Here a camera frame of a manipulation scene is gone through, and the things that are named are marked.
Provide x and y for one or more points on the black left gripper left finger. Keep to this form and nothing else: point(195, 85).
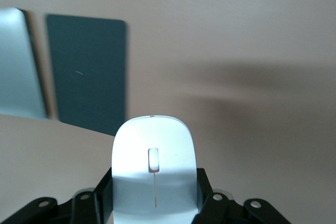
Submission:
point(86, 209)

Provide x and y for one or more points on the black mouse pad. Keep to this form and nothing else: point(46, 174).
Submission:
point(89, 74)

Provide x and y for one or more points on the silver closed laptop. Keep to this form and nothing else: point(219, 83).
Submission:
point(18, 64)

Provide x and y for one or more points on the white computer mouse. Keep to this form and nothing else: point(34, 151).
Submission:
point(155, 171)

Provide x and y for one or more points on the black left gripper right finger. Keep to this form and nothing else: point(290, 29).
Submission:
point(218, 209)

